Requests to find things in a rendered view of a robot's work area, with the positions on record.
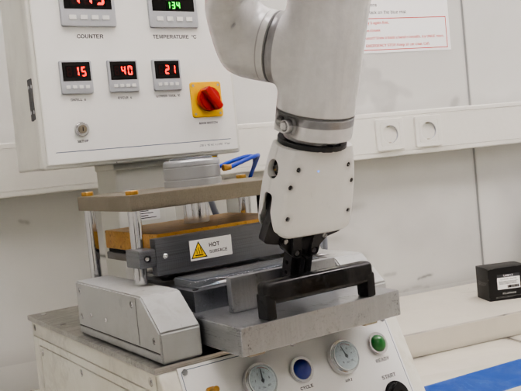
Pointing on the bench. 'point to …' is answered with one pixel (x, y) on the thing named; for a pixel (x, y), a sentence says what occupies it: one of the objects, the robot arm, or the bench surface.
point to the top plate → (181, 186)
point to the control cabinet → (117, 94)
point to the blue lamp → (302, 368)
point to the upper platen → (201, 217)
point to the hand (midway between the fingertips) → (296, 268)
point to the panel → (396, 371)
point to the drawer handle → (313, 285)
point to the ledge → (455, 320)
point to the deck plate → (63, 323)
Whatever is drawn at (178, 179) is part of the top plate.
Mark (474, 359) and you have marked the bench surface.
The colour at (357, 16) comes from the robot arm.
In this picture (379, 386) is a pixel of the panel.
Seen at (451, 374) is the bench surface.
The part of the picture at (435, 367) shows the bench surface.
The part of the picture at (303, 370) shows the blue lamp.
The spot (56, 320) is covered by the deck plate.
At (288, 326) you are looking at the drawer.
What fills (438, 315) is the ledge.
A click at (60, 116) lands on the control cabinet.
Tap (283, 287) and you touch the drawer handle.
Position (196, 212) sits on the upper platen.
